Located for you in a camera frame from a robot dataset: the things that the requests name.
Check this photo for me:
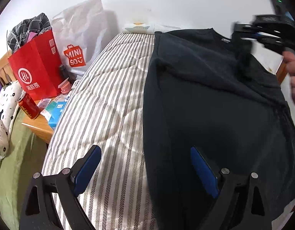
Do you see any pink small container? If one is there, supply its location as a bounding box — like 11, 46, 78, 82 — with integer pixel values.
58, 79, 71, 95

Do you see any white duck-print pad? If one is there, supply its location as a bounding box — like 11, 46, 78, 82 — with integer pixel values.
121, 22, 182, 35

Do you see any red drink can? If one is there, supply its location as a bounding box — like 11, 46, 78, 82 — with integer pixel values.
18, 91, 40, 119

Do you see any white black-patterned pillow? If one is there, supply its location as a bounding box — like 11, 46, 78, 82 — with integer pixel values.
0, 81, 23, 159

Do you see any black white checked cloth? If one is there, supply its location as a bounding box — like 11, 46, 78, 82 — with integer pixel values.
7, 13, 51, 53

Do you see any person's right hand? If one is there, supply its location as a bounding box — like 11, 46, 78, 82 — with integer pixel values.
283, 51, 295, 104

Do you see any brown wooden door frame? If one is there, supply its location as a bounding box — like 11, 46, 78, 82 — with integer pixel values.
276, 61, 287, 84

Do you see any green bed sheet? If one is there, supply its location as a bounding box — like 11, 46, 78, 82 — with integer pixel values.
0, 110, 47, 229

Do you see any black sweatshirt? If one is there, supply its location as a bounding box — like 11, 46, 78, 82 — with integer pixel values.
143, 29, 295, 229

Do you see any striped quilted mattress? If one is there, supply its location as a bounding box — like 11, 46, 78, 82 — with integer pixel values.
42, 33, 158, 229

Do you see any red paper shopping bag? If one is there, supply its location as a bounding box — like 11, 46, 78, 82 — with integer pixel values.
8, 30, 63, 100

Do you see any blue tissue pack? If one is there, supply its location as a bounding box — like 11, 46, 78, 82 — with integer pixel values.
41, 101, 67, 130

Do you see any white Miniso plastic bag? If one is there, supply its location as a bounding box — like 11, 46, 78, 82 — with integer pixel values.
51, 0, 107, 76

